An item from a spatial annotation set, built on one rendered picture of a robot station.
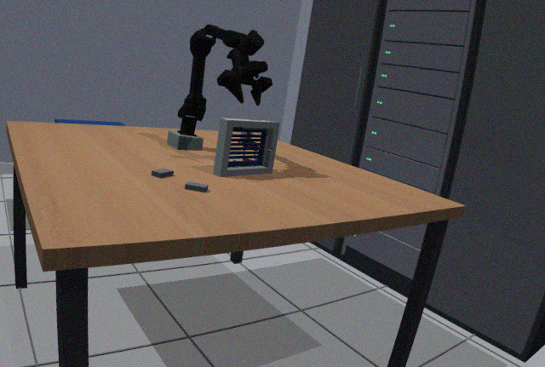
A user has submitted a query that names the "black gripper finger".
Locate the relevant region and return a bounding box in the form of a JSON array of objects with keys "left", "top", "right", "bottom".
[
  {"left": 250, "top": 83, "right": 267, "bottom": 106},
  {"left": 226, "top": 77, "right": 244, "bottom": 104}
]

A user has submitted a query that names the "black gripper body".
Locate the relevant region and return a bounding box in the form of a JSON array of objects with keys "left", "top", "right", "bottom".
[{"left": 217, "top": 58, "right": 273, "bottom": 93}]

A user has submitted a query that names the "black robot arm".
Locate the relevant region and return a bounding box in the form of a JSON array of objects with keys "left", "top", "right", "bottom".
[{"left": 177, "top": 25, "right": 268, "bottom": 136}]

